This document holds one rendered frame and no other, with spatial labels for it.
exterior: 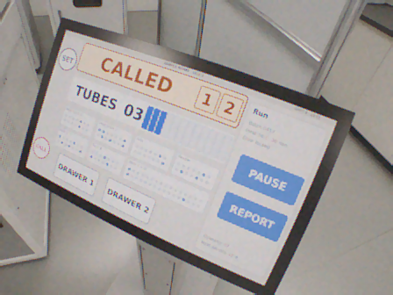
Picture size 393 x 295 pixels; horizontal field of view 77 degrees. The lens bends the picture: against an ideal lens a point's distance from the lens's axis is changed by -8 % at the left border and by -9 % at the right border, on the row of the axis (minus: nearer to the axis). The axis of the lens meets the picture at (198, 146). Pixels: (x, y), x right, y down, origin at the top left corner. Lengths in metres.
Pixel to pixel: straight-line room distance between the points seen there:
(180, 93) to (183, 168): 0.11
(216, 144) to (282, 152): 0.10
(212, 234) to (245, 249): 0.05
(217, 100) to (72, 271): 1.27
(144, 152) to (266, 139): 0.19
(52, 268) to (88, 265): 0.18
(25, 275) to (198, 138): 1.32
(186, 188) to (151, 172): 0.06
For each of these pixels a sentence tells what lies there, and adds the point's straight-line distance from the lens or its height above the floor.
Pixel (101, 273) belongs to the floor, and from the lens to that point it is 1.49.
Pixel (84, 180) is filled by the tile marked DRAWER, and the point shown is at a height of 1.00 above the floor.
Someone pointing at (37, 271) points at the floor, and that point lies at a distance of 1.58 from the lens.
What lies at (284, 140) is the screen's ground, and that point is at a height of 1.14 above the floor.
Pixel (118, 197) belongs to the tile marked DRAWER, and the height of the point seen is 1.00.
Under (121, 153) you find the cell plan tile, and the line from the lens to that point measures 0.45.
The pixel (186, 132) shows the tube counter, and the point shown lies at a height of 1.11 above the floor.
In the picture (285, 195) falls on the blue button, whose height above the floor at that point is 1.09.
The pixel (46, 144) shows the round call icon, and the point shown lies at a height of 1.02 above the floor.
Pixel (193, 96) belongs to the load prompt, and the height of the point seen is 1.15.
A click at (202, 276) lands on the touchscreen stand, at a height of 0.04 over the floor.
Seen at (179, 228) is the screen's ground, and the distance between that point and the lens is 0.44.
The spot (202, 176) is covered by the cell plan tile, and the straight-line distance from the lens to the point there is 0.41.
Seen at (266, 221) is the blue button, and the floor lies 1.05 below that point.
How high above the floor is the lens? 1.39
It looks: 46 degrees down
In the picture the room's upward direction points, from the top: 10 degrees clockwise
